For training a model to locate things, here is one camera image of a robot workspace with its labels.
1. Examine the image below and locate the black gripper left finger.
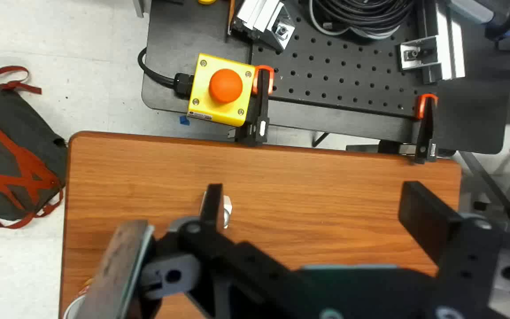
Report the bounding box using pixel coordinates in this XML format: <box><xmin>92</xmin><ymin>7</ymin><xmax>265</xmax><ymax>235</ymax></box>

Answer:
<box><xmin>141</xmin><ymin>182</ymin><xmax>304</xmax><ymax>319</ymax></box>

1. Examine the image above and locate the black emergency stop cable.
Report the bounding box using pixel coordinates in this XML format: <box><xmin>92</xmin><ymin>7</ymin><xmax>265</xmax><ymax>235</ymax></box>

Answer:
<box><xmin>136</xmin><ymin>46</ymin><xmax>194</xmax><ymax>101</ymax></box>

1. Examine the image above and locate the yellow emergency stop box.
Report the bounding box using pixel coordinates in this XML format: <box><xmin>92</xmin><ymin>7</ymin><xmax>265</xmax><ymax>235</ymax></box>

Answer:
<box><xmin>186</xmin><ymin>51</ymin><xmax>258</xmax><ymax>129</ymax></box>

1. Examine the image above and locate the black bag with red print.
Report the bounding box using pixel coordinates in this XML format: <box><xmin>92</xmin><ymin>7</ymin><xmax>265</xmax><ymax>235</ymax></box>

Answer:
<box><xmin>0</xmin><ymin>63</ymin><xmax>69</xmax><ymax>230</ymax></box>

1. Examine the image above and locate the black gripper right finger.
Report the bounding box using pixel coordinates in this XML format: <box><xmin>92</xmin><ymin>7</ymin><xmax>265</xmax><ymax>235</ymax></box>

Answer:
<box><xmin>396</xmin><ymin>179</ymin><xmax>506</xmax><ymax>319</ymax></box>

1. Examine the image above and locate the coiled black cable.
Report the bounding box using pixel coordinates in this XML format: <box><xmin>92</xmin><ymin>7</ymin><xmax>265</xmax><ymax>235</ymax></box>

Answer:
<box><xmin>306</xmin><ymin>0</ymin><xmax>419</xmax><ymax>42</ymax></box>

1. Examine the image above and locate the orange black bar clamp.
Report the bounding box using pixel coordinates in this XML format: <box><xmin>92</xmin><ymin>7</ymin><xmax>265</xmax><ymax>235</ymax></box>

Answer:
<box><xmin>398</xmin><ymin>92</ymin><xmax>441</xmax><ymax>165</ymax></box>
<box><xmin>233</xmin><ymin>62</ymin><xmax>278</xmax><ymax>147</ymax></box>

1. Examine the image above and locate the black perforated breadboard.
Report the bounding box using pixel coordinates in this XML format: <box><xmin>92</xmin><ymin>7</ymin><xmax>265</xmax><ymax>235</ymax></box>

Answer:
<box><xmin>140</xmin><ymin>0</ymin><xmax>510</xmax><ymax>156</ymax></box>

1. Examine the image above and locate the aluminium extrusion with bracket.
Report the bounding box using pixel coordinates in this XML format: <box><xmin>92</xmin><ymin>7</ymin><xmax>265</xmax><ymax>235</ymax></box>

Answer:
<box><xmin>396</xmin><ymin>0</ymin><xmax>469</xmax><ymax>85</ymax></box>
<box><xmin>228</xmin><ymin>0</ymin><xmax>297</xmax><ymax>53</ymax></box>

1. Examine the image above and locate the white saltshaker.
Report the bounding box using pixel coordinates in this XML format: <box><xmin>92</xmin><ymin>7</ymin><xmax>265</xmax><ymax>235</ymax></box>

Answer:
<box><xmin>219</xmin><ymin>193</ymin><xmax>235</xmax><ymax>232</ymax></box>

